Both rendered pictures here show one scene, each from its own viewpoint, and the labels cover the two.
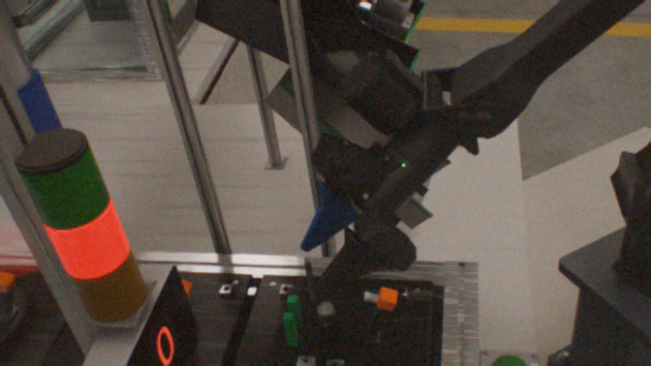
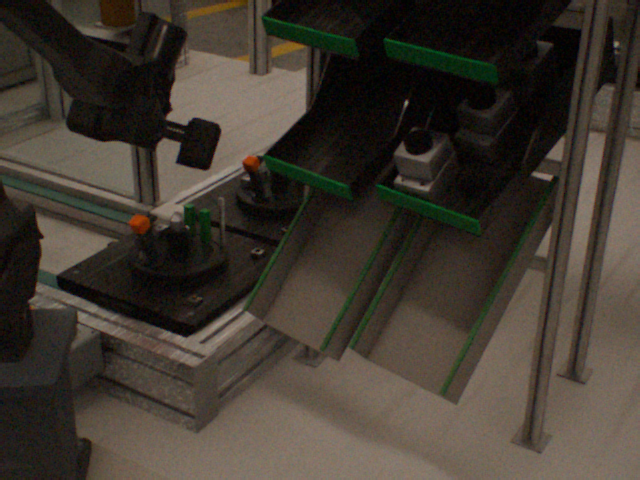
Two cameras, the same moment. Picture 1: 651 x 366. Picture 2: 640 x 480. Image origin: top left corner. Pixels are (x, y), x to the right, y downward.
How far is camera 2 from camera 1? 1.52 m
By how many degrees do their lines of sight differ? 85
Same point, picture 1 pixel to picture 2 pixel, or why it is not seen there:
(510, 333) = (147, 442)
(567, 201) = not seen: outside the picture
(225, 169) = not seen: hidden behind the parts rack
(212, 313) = (272, 226)
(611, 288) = not seen: hidden behind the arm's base
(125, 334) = (106, 35)
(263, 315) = (246, 243)
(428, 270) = (214, 336)
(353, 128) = (367, 237)
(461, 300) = (163, 346)
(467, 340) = (115, 328)
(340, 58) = (352, 131)
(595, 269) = (40, 319)
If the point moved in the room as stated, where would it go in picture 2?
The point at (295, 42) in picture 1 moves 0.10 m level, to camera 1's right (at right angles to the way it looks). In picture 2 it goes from (311, 57) to (285, 82)
